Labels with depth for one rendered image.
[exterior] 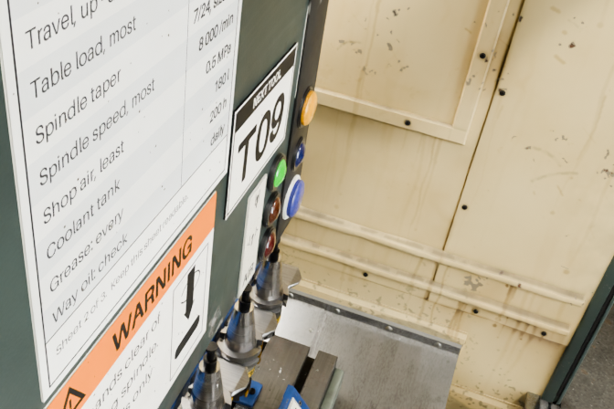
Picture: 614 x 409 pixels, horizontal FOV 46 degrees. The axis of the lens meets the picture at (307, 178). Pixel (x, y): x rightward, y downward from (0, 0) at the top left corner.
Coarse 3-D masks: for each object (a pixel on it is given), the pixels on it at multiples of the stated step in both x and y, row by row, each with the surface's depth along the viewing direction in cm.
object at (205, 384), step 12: (204, 372) 86; (216, 372) 86; (204, 384) 87; (216, 384) 87; (192, 396) 89; (204, 396) 88; (216, 396) 88; (192, 408) 89; (204, 408) 88; (216, 408) 89
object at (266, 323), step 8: (256, 312) 106; (264, 312) 106; (272, 312) 106; (256, 320) 104; (264, 320) 104; (272, 320) 105; (256, 328) 103; (264, 328) 103; (272, 328) 104; (264, 336) 102
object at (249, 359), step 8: (224, 328) 101; (224, 336) 101; (256, 336) 101; (224, 344) 99; (256, 344) 101; (224, 352) 97; (232, 352) 98; (248, 352) 98; (256, 352) 98; (232, 360) 97; (240, 360) 97; (248, 360) 98; (256, 360) 100; (248, 368) 99
